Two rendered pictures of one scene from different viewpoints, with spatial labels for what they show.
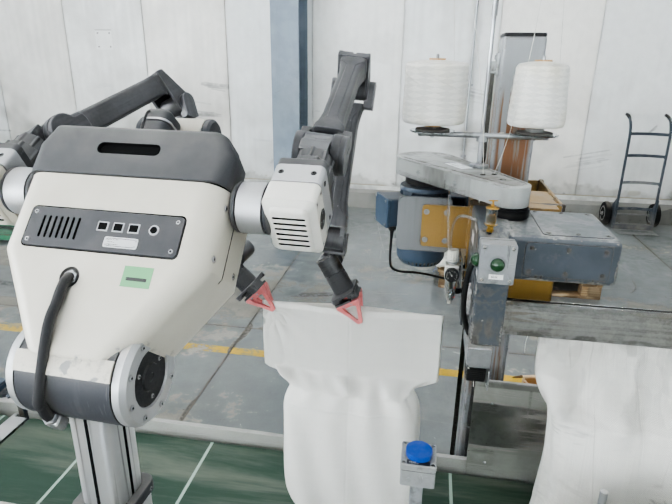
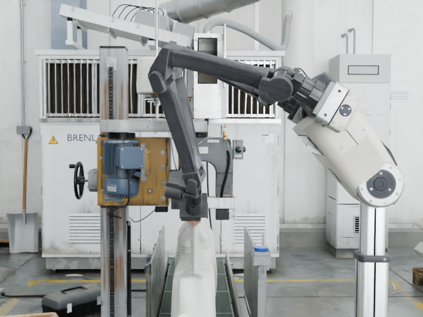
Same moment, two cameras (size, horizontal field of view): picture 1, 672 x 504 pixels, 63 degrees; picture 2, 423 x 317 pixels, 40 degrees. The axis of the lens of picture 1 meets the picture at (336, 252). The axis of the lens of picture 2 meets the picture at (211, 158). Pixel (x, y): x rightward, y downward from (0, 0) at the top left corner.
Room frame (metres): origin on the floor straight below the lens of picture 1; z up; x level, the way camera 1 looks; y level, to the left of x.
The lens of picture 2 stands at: (1.71, 2.27, 1.39)
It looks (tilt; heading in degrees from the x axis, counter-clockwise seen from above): 3 degrees down; 259
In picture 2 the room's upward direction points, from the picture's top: straight up
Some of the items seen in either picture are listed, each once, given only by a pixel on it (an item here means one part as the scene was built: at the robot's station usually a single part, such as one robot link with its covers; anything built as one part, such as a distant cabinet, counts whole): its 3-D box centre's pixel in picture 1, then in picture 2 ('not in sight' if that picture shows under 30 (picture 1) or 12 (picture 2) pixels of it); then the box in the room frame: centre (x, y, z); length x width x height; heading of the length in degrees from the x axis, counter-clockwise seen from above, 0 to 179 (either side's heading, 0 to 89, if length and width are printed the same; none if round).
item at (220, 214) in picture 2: (476, 369); (225, 214); (1.15, -0.34, 0.98); 0.09 x 0.05 x 0.05; 171
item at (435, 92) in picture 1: (435, 93); (155, 76); (1.48, -0.25, 1.61); 0.17 x 0.17 x 0.17
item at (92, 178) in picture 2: not in sight; (94, 180); (1.74, -0.51, 1.14); 0.11 x 0.06 x 0.11; 81
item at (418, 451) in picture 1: (418, 453); (260, 250); (1.02, -0.20, 0.84); 0.06 x 0.06 x 0.02
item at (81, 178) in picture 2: not in sight; (78, 180); (1.82, -0.52, 1.13); 0.18 x 0.11 x 0.18; 81
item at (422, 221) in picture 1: (445, 224); (142, 161); (1.53, -0.32, 1.23); 0.28 x 0.07 x 0.16; 81
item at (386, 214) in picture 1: (391, 213); (129, 160); (1.60, -0.17, 1.25); 0.10 x 0.08 x 0.12; 16
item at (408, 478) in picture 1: (418, 464); (260, 256); (1.02, -0.20, 0.81); 0.08 x 0.08 x 0.06; 81
